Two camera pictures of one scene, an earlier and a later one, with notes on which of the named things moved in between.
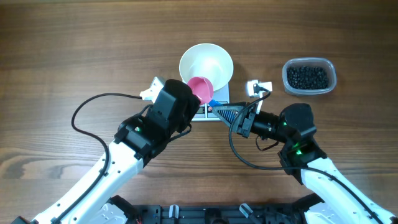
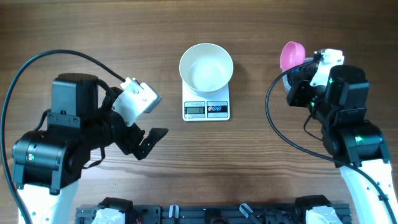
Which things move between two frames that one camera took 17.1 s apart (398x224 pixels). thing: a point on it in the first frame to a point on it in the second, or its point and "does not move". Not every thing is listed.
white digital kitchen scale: x=204 y=112 does not move
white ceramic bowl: x=208 y=60 does not move
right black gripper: x=244 y=126 to x=301 y=81
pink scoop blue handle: x=203 y=88 to x=293 y=53
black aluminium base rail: x=217 y=214 does not move
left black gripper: x=193 y=106 to x=150 y=140
